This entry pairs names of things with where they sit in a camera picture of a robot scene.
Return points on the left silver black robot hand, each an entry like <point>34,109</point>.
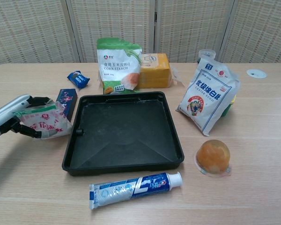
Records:
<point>9,110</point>

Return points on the pink white snack packet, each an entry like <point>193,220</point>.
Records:
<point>49,120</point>

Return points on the blue cookie snack packet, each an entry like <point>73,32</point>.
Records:
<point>78,79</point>

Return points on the black plastic tray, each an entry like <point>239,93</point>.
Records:
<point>124,133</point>

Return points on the dark blue floral box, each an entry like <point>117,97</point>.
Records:
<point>68,99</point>

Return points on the beige woven folding screen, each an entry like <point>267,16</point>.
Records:
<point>37,30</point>

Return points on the green white corn starch bag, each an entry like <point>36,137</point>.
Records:
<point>117,68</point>

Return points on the blue white toothpaste tube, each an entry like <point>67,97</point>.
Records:
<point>131,189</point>

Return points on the yellow tissue pack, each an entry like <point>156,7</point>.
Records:
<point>155,72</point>

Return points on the white castor sugar bag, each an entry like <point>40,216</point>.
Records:
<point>207,98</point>

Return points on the clear bottle with dark cap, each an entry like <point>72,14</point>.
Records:
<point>207,54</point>

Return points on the orange jelly cup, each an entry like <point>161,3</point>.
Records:
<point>213,157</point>

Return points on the yellow green small container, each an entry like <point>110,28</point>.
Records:
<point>229,106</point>

